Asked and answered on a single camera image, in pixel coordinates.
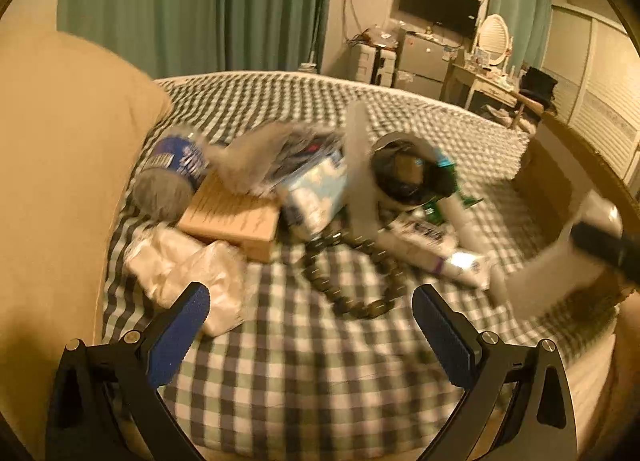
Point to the white cream tube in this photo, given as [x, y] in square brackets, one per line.
[458, 265]

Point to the white vanity desk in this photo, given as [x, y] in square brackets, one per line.
[465, 88]

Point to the translucent plastic strip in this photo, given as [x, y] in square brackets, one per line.
[360, 190]

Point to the white ribbed bottle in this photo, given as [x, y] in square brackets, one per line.
[561, 268]

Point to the floral patterned plastic bag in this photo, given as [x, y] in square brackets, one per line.
[261, 158]

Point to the white cloth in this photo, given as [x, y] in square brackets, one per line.
[165, 261]

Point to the brown cardboard book box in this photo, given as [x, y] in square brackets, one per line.
[245, 221]

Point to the blue floral tissue pack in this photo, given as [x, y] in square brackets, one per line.
[311, 197]

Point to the yellow pillow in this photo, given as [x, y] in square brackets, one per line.
[74, 118]

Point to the black chair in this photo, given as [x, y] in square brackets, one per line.
[538, 85]

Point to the white cylindrical tube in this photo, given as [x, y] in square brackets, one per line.
[469, 236]

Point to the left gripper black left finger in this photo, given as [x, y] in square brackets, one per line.
[82, 424]

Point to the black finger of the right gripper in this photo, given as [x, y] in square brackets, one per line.
[621, 253]

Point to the oval vanity mirror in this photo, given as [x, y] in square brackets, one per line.
[493, 39]

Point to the clear water bottle blue label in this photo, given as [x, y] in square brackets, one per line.
[171, 174]

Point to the black wall television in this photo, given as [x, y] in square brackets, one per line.
[458, 16]

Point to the grey mini fridge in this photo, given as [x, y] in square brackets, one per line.
[421, 65]

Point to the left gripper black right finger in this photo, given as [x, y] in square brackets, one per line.
[539, 422]

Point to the black white round device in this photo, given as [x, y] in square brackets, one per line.
[404, 173]

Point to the checkered bed sheet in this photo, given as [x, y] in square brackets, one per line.
[297, 382]

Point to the cyan foil packet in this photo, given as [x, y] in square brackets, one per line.
[445, 167]

